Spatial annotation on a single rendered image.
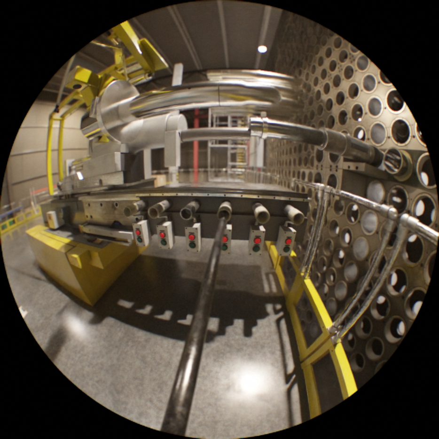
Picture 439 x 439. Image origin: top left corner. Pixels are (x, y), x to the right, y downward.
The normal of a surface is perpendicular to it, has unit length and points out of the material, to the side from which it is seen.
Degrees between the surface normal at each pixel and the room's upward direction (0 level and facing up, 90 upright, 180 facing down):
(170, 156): 90
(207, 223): 90
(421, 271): 90
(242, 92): 107
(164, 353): 0
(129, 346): 0
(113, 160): 90
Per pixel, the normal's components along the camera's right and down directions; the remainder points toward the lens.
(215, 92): -0.10, 0.62
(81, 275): 0.99, 0.04
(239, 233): -0.10, 0.33
